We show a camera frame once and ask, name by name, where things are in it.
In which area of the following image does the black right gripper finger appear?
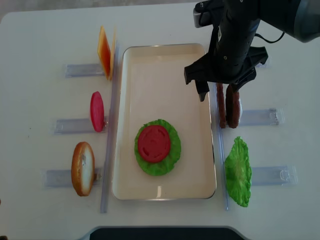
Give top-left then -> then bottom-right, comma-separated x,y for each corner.
230,81 -> 247,93

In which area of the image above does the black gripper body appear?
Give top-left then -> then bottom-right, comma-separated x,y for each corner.
184,14 -> 268,84

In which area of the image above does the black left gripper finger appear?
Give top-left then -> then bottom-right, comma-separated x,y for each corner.
195,81 -> 210,102

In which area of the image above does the brown meat patty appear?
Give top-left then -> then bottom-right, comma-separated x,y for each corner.
216,83 -> 227,129
225,84 -> 241,129

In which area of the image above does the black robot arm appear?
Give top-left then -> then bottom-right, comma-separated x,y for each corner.
184,0 -> 320,101

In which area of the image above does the clear holder under patties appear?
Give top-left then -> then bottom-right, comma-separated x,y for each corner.
238,108 -> 285,127

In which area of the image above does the red tomato slice on tray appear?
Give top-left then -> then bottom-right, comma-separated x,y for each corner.
137,125 -> 171,164

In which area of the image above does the standing green lettuce leaf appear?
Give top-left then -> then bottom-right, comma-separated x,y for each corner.
224,136 -> 252,208

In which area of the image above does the clear holder under lettuce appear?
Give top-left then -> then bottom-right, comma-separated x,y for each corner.
251,165 -> 298,186

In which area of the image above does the green lettuce leaf on tray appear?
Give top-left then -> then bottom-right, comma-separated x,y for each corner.
134,119 -> 182,176

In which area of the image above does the pale yellow cheese slice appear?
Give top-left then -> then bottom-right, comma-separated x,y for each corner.
109,27 -> 117,81

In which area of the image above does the orange cheese slice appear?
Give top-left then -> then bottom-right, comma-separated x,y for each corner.
97,25 -> 111,80

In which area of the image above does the standing red tomato slice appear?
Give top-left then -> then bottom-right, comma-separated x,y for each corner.
90,91 -> 105,133

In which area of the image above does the clear holder under cheese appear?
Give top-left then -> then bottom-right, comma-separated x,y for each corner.
64,63 -> 105,78

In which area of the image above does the clear holder under tomato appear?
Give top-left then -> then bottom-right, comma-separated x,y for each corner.
49,118 -> 96,135

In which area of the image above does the standing bread slice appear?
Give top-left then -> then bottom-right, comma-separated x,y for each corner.
71,141 -> 95,197

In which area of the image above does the clear holder under bread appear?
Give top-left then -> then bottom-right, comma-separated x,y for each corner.
41,167 -> 103,188

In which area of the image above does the clear holder under buns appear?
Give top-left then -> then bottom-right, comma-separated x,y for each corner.
254,55 -> 273,69

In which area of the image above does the cream rectangular tray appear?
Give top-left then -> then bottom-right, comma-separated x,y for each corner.
112,43 -> 217,200

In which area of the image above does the black base at table edge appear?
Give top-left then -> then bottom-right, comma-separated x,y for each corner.
89,227 -> 243,240

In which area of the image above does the right long clear rail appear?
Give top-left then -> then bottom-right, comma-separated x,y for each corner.
213,83 -> 230,211

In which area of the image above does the long clear rail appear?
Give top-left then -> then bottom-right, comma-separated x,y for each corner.
100,40 -> 120,214
213,83 -> 230,211

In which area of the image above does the black camera cable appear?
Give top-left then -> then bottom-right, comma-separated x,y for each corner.
254,31 -> 286,44

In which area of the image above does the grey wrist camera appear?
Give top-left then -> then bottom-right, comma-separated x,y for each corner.
193,0 -> 213,28

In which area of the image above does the left long clear rail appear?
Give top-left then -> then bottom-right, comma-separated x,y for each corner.
100,40 -> 120,214

